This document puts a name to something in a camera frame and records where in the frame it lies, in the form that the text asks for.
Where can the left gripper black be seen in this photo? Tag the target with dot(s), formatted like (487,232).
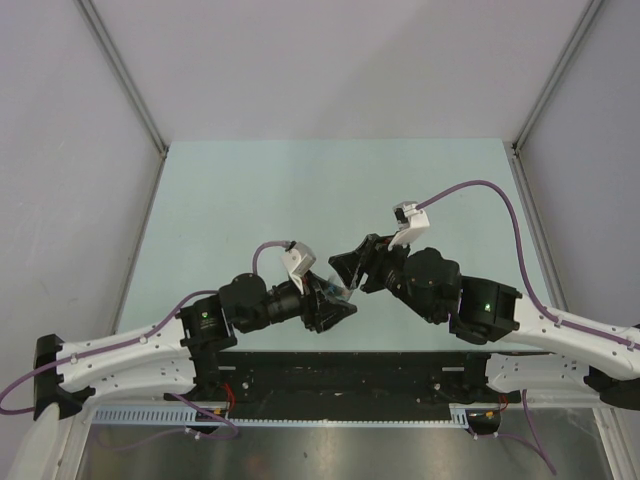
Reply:
(317,312)

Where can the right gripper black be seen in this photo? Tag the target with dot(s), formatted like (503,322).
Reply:
(369,257)

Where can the clear pill bottle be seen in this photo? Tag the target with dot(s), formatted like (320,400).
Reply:
(337,291)

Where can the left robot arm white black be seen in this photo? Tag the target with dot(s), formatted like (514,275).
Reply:
(177,356)

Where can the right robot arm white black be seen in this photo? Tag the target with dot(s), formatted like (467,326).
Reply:
(481,311)

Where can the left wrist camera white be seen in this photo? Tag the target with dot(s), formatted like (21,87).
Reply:
(297,260)

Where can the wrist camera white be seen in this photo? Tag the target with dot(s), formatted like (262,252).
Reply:
(297,260)
(412,222)

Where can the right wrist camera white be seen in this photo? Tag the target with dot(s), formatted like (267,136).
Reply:
(412,222)

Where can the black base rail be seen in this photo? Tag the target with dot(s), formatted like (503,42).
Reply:
(348,385)

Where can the white cable duct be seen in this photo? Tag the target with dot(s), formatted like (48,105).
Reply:
(456,417)

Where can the right aluminium frame post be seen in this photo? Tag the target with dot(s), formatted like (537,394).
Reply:
(568,54)

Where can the aluminium frame post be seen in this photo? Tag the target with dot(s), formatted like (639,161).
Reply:
(568,54)
(114,60)

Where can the left aluminium frame post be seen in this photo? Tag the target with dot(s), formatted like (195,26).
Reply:
(114,60)

